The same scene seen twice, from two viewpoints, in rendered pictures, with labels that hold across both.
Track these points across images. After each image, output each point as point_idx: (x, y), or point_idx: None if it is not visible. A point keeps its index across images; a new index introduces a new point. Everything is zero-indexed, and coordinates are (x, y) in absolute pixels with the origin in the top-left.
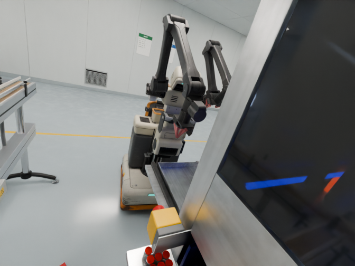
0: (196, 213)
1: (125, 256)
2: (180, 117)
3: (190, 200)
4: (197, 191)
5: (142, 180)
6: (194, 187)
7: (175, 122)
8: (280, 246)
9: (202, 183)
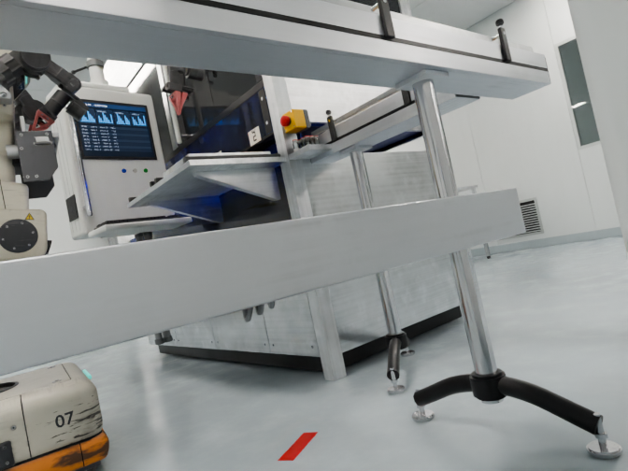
0: (290, 106)
1: (310, 149)
2: (182, 80)
3: (282, 104)
4: (282, 93)
5: (31, 385)
6: (278, 93)
7: (180, 89)
8: None
9: (281, 86)
